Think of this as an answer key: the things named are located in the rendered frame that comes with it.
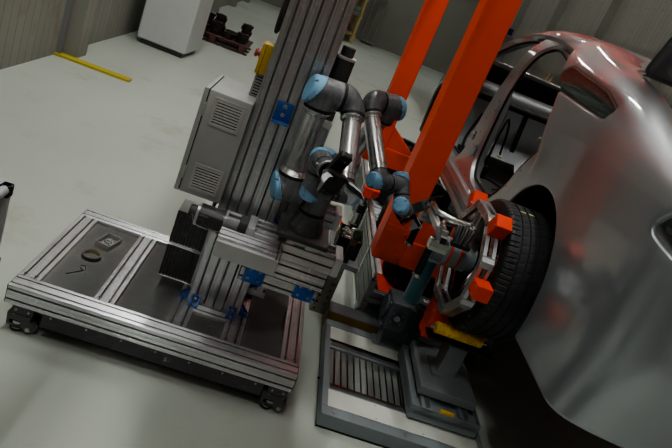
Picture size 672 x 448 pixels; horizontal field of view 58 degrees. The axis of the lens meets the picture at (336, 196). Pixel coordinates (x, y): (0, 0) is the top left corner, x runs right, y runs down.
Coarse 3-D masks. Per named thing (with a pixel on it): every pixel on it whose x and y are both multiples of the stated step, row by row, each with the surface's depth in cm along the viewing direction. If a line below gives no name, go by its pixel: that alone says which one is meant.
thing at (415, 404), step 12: (408, 348) 333; (408, 360) 323; (408, 372) 313; (408, 384) 300; (408, 396) 294; (420, 396) 294; (408, 408) 288; (420, 408) 286; (432, 408) 288; (444, 408) 296; (456, 408) 297; (420, 420) 288; (432, 420) 288; (444, 420) 288; (456, 420) 288; (468, 420) 290; (456, 432) 291; (468, 432) 291
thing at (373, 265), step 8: (360, 160) 579; (360, 168) 558; (360, 176) 540; (360, 184) 523; (360, 200) 492; (368, 200) 462; (368, 208) 445; (368, 216) 433; (360, 224) 449; (368, 224) 422; (368, 232) 411; (368, 240) 404; (368, 248) 388; (368, 256) 382; (360, 264) 395; (368, 264) 373; (376, 264) 359; (368, 272) 367; (376, 272) 350; (368, 280) 357; (376, 280) 352; (368, 288) 352
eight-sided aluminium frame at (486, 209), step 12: (480, 204) 287; (468, 216) 301; (492, 216) 271; (492, 240) 268; (480, 252) 266; (492, 252) 264; (480, 264) 261; (492, 264) 261; (444, 276) 312; (480, 276) 267; (444, 288) 306; (444, 300) 300; (456, 300) 273; (468, 300) 267; (444, 312) 284; (456, 312) 280
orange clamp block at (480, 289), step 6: (474, 282) 260; (480, 282) 259; (486, 282) 261; (468, 288) 264; (474, 288) 258; (480, 288) 255; (486, 288) 255; (474, 294) 256; (480, 294) 256; (486, 294) 256; (480, 300) 257; (486, 300) 257
